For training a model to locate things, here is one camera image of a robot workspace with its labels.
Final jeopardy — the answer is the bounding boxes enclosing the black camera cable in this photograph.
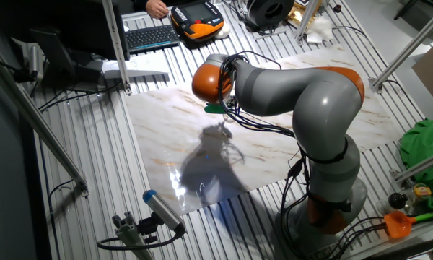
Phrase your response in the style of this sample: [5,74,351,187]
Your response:
[96,230,187,251]

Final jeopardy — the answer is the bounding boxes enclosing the white round object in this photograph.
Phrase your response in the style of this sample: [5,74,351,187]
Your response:
[214,23,232,40]

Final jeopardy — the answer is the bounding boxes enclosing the black monitor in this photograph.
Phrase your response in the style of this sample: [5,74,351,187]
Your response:
[56,0,131,61]

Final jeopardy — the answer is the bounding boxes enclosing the green cloth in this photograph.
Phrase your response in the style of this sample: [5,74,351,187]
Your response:
[398,118,433,212]

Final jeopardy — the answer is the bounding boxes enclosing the crumpled white paper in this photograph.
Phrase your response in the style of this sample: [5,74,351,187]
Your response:
[305,16,335,44]

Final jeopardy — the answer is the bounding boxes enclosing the short aluminium profile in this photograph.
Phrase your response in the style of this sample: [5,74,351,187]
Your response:
[111,211,156,260]

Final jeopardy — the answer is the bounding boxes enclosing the aluminium frame strut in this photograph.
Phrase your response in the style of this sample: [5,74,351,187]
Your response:
[0,50,90,198]
[389,147,433,183]

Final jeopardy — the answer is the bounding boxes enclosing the black filament spool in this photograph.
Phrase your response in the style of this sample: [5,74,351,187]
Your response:
[245,0,296,33]

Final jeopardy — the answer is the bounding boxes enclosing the jar with yellow lid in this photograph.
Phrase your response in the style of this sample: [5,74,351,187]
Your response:
[411,183,433,202]

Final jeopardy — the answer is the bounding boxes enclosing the orange black teach pendant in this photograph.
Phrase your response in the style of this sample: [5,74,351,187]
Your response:
[170,1,226,41]

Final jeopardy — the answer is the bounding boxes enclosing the white paper sheet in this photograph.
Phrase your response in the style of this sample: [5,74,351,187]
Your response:
[101,52,170,80]

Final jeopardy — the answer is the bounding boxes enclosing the aluminium frame post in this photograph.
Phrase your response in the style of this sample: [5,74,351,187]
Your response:
[293,0,320,43]
[368,1,433,95]
[101,0,133,95]

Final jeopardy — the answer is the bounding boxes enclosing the black monitor stand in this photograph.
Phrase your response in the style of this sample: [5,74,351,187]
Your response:
[30,27,105,93]

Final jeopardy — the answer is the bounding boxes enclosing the orange funnel green handle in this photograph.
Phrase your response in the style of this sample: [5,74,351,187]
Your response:
[383,209,433,239]

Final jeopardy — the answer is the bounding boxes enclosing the person hand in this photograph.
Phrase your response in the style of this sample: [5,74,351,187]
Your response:
[145,0,170,20]

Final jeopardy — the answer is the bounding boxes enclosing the black keyboard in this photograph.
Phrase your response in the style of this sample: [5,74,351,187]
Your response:
[124,24,181,55]

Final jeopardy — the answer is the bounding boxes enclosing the black cable bundle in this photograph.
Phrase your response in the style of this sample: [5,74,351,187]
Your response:
[217,50,387,260]

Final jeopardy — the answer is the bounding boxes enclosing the marble pattern sheet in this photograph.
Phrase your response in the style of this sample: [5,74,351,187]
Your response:
[125,43,403,217]

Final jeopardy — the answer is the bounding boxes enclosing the black camera clamp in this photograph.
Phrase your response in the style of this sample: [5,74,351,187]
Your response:
[136,212,163,245]

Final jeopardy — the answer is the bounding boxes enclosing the silver camera blue cap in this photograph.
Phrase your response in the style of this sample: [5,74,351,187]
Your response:
[142,189,187,235]

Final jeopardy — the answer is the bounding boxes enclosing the clear bottle black cap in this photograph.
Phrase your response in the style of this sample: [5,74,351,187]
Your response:
[375,192,408,216]

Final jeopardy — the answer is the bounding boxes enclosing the gold foil packet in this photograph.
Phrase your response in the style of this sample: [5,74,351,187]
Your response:
[287,1,311,28]

